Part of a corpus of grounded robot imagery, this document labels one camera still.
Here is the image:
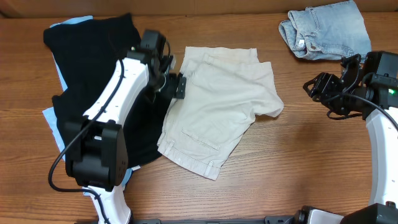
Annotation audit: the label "beige shorts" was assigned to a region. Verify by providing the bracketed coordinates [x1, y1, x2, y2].
[157, 47, 284, 180]

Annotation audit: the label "black garment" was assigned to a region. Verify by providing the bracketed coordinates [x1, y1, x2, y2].
[43, 14, 178, 167]

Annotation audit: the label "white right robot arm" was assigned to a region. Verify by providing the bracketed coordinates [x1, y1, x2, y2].
[288, 51, 397, 224]

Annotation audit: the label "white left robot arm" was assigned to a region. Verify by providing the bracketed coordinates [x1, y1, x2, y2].
[61, 34, 174, 223]

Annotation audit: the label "light blue denim shorts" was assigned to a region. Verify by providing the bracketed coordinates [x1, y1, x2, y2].
[279, 1, 372, 60]

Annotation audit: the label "light blue garment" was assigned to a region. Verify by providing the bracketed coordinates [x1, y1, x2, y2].
[42, 15, 141, 195]

